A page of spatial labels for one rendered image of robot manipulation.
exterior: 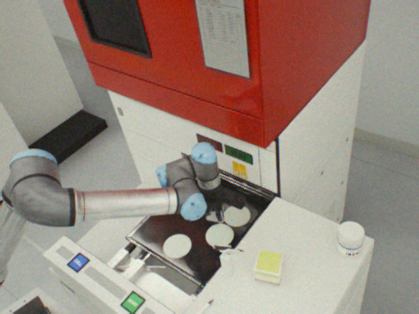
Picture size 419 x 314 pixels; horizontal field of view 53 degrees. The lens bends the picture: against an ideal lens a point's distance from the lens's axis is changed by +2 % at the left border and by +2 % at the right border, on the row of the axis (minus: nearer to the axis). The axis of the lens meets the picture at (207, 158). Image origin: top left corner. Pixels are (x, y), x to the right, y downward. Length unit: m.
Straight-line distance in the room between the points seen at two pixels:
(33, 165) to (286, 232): 0.79
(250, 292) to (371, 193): 1.70
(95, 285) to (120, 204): 0.41
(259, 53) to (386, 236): 1.77
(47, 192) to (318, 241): 0.82
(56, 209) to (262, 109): 0.60
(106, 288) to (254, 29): 0.89
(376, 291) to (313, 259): 1.13
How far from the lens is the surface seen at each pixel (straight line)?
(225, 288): 1.29
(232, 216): 1.53
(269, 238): 1.38
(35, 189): 1.07
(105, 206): 1.07
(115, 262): 1.50
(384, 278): 2.49
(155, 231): 1.55
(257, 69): 1.11
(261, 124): 1.22
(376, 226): 2.68
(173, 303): 1.40
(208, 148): 1.25
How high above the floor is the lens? 2.09
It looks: 43 degrees down
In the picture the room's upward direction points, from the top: 11 degrees counter-clockwise
